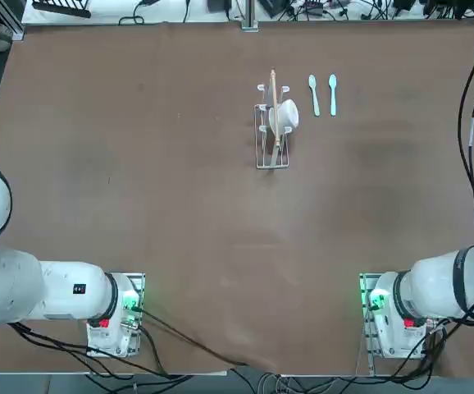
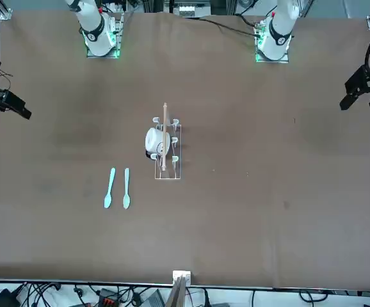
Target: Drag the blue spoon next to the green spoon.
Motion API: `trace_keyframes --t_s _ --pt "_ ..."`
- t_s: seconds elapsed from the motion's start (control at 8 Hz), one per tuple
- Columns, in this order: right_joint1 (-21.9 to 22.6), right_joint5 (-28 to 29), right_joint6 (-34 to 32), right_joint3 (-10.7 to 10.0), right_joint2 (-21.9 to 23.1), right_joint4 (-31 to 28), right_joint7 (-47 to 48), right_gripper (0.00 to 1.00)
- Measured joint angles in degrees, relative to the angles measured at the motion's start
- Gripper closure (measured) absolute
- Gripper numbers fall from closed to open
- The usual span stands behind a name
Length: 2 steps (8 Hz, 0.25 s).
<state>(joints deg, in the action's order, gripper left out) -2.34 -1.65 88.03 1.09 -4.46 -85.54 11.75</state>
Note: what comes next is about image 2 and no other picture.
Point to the green plastic spoon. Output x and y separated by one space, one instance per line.
127 199

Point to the black orange power strip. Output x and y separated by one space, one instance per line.
109 297

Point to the blue plastic spoon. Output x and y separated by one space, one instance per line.
107 201

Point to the large black power adapter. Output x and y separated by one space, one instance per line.
5 299

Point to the white cup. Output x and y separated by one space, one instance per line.
153 140

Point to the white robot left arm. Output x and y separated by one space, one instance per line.
279 32

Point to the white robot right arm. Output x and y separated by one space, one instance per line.
95 35

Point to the aluminium table edge rail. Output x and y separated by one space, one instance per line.
300 287

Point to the aluminium upright post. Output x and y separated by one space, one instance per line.
178 288

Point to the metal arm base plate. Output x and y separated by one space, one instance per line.
271 60
103 56

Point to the white power strip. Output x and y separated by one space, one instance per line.
193 8

